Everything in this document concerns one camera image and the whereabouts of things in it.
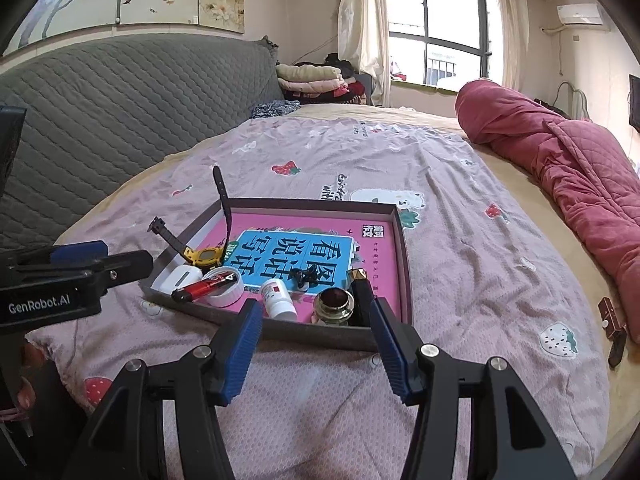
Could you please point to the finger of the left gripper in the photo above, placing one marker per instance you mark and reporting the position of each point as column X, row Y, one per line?
column 77, row 252
column 34, row 268

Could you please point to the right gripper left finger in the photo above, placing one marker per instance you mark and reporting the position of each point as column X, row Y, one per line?
column 233, row 349

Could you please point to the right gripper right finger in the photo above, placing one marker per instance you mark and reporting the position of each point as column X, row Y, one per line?
column 399, row 347

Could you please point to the white plastic jar lid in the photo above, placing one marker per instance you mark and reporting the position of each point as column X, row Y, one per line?
column 226, row 293

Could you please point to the white pill bottle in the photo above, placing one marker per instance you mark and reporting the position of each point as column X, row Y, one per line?
column 277, row 301

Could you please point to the red black tube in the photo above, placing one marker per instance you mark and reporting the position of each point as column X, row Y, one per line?
column 204, row 287

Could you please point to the white earbuds case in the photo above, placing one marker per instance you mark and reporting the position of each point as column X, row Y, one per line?
column 177, row 277

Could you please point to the brass metal fitting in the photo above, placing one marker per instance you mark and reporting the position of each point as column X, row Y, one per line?
column 333, row 306

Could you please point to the black hair claw clip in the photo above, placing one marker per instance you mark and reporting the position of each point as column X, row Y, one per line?
column 304, row 279

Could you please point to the person's left hand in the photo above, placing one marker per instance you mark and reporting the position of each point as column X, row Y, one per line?
column 32, row 361

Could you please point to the black gold lighter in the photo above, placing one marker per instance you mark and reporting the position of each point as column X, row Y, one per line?
column 362, row 291

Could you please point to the grey cardboard box tray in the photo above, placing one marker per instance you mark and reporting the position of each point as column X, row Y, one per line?
column 213, row 227

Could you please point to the pink patterned bed sheet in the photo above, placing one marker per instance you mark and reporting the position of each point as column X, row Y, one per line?
column 484, row 282

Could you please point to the pink and blue book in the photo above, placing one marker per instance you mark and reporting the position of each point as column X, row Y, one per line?
column 268, row 244

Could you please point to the grey quilted headboard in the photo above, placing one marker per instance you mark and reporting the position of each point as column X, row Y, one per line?
column 101, row 112

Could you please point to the brown small box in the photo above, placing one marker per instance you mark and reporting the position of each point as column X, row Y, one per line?
column 615, row 331

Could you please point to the dark patterned folded cloth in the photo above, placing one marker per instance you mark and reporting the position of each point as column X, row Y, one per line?
column 274, row 108

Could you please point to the red quilted duvet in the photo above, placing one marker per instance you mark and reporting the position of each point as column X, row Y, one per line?
column 579, row 164

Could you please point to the stack of folded clothes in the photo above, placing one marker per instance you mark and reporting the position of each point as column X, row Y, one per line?
column 335, row 81

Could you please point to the cream curtain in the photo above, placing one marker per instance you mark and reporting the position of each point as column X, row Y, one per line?
column 362, row 39

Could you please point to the white air conditioner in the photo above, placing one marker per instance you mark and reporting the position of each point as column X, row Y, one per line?
column 580, row 14

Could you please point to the window with dark frame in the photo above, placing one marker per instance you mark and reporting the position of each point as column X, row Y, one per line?
column 438, row 43

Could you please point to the black wall television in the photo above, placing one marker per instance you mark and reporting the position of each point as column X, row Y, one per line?
column 634, row 102

